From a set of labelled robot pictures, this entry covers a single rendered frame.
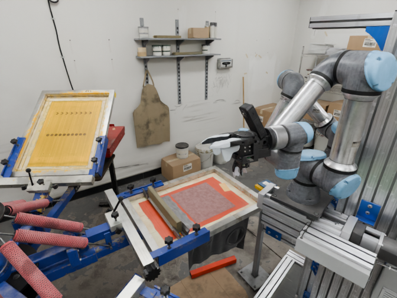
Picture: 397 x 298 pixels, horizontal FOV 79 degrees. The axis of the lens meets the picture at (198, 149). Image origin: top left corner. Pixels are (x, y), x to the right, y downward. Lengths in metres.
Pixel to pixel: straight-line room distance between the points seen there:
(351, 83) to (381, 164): 0.44
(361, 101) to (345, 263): 0.60
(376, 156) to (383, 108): 0.20
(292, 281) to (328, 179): 1.35
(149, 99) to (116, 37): 0.81
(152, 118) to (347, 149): 2.78
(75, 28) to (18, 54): 0.60
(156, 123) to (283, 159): 2.76
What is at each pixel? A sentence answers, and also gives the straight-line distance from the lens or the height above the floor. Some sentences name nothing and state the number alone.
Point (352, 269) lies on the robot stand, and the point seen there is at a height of 1.16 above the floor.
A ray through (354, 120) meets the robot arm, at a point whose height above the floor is 1.68.
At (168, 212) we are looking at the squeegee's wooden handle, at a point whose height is 1.06.
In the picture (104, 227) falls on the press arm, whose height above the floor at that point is 1.04.
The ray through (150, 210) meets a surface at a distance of 1.59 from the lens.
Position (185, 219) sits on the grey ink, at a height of 0.96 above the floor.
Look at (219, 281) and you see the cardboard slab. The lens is 2.39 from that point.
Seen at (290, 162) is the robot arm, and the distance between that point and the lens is 0.83.
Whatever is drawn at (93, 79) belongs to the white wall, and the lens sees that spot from 3.16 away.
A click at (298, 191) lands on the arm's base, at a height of 1.31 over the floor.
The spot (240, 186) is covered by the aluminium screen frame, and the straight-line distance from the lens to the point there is 1.74.
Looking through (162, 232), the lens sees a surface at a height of 0.96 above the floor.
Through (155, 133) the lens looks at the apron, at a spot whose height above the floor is 0.71.
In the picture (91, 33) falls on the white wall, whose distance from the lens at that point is 3.15.
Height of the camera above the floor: 1.94
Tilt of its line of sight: 25 degrees down
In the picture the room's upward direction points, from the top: straight up
